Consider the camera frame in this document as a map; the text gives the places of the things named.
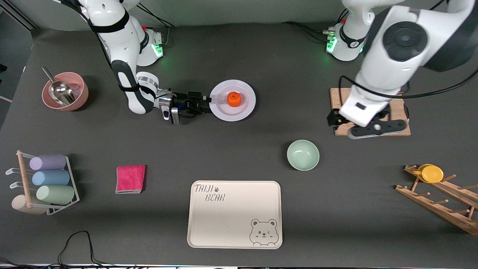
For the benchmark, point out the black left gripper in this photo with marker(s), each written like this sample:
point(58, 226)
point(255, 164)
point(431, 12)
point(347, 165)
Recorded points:
point(333, 118)

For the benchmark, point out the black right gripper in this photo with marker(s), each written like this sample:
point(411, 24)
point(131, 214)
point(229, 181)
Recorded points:
point(183, 102)

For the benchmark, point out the white round plate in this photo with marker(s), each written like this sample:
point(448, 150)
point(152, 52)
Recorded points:
point(220, 110)

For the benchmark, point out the orange fruit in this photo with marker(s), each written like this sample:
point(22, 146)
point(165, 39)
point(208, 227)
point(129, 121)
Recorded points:
point(234, 99)

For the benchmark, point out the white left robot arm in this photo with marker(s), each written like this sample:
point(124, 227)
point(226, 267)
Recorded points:
point(396, 56)

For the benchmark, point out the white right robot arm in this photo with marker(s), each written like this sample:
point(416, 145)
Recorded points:
point(123, 45)

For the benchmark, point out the light green bowl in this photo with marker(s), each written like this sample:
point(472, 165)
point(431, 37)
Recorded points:
point(303, 155)

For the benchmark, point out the wooden cutting board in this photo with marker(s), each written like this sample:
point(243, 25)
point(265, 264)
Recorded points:
point(399, 129)

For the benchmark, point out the pink folded cloth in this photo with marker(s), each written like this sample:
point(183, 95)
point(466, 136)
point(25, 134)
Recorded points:
point(130, 179)

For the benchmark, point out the yellow cup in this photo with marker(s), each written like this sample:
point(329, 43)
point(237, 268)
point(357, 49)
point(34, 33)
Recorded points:
point(432, 174)

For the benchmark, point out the cream bear print tray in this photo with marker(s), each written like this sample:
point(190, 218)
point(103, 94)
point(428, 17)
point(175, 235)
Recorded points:
point(231, 220)

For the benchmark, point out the pink bowl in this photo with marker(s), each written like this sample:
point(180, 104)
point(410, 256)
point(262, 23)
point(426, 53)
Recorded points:
point(80, 84)

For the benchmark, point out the wooden peg drying rack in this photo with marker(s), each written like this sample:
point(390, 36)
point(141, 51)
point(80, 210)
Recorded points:
point(437, 207)

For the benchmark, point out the metal scoop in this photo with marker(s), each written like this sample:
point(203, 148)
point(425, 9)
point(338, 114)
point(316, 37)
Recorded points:
point(62, 91)

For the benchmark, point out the purple cup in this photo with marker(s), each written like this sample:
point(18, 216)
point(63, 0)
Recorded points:
point(47, 162)

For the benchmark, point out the blue cup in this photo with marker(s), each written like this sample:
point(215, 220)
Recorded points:
point(50, 178)

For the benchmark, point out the pale green cup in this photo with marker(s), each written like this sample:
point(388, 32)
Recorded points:
point(55, 195)

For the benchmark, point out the wooden rod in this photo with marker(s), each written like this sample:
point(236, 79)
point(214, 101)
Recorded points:
point(24, 175)

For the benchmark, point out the beige cup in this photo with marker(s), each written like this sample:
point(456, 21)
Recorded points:
point(20, 204)

